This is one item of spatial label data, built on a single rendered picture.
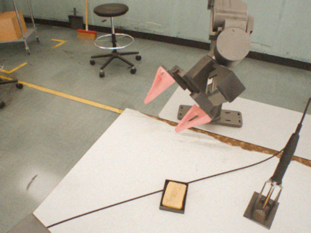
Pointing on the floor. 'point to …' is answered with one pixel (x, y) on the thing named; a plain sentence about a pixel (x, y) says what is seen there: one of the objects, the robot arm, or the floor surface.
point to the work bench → (282, 210)
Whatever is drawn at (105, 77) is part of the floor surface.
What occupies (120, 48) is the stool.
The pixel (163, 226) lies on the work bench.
